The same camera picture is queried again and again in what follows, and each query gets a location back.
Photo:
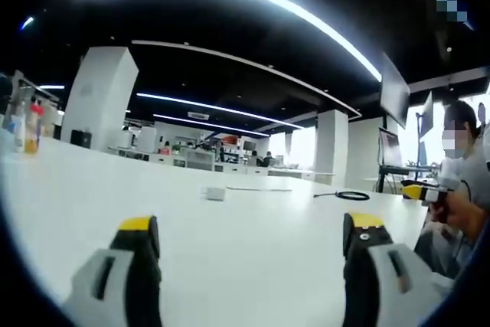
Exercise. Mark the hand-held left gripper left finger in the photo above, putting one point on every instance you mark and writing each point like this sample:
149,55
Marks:
115,285

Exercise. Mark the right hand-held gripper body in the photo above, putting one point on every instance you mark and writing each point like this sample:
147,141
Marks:
448,174

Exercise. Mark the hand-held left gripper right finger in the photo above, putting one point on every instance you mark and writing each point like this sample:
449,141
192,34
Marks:
383,277

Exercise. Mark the white charger adapter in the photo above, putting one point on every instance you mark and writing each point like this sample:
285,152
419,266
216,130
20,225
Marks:
214,193

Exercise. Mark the white desk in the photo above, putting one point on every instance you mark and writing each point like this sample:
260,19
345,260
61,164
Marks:
229,235

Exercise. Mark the person's right hand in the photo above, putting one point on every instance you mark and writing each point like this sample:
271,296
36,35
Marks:
455,210

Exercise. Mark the person's torso in grey shirt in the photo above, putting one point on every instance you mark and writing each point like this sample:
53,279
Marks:
476,174

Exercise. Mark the laptop screen on stand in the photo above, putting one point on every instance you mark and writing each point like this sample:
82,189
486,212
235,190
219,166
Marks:
391,147

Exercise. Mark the person's legs in grey trousers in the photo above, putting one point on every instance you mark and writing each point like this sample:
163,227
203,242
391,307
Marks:
440,246

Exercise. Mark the large black hanging monitor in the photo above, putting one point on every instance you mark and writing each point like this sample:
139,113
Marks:
394,93

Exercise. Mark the black box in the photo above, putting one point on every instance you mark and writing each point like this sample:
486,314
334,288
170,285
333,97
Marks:
81,138

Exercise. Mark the orange bottle with red cap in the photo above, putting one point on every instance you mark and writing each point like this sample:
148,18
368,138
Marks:
32,131

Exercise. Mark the white bottle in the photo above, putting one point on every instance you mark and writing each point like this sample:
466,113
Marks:
18,131

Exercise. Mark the ceiling air vent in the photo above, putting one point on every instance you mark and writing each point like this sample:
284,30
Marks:
198,115

